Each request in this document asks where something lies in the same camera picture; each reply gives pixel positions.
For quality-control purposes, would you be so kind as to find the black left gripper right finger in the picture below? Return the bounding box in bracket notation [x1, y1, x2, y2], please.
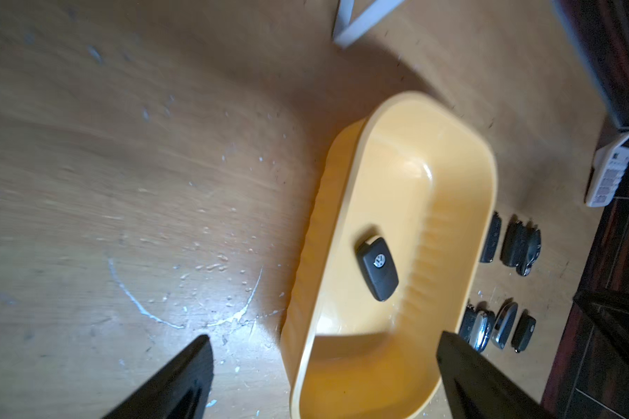
[436, 331, 552, 419]

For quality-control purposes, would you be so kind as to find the black silver Porsche key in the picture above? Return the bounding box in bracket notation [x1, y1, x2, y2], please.
[515, 227, 542, 277]

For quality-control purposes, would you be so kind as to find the white calculator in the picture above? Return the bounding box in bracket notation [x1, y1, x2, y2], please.
[585, 132, 629, 208]

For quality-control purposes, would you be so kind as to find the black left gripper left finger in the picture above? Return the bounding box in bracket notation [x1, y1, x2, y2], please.
[106, 335, 214, 418]

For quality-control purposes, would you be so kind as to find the white wire shelf rack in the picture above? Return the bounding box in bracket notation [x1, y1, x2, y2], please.
[331, 0, 404, 49]

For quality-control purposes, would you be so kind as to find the dark grey car key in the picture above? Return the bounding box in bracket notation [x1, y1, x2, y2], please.
[511, 311, 536, 354]

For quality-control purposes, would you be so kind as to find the black VW car key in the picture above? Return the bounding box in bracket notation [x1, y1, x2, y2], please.
[356, 236, 399, 302]

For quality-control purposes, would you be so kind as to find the silver-edged car key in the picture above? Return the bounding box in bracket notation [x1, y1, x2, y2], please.
[490, 301, 518, 350]

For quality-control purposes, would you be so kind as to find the yellow storage box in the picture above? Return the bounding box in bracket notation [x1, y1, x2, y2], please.
[281, 92, 498, 418]

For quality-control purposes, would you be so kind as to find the black three-button car key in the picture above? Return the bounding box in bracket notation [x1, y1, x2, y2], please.
[458, 305, 496, 353]

